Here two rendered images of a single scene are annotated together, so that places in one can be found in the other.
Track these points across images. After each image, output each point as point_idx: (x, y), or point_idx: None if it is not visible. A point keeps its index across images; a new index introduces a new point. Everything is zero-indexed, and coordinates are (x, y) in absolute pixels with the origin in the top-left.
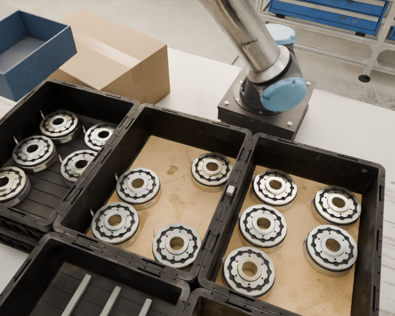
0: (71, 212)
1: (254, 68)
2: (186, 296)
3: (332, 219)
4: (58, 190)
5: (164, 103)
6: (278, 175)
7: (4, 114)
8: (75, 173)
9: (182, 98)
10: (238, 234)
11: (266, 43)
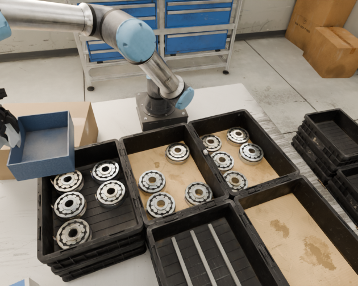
0: None
1: (170, 91)
2: (234, 204)
3: (242, 141)
4: (107, 214)
5: (101, 138)
6: (207, 137)
7: None
8: (112, 198)
9: (109, 130)
10: None
11: (174, 76)
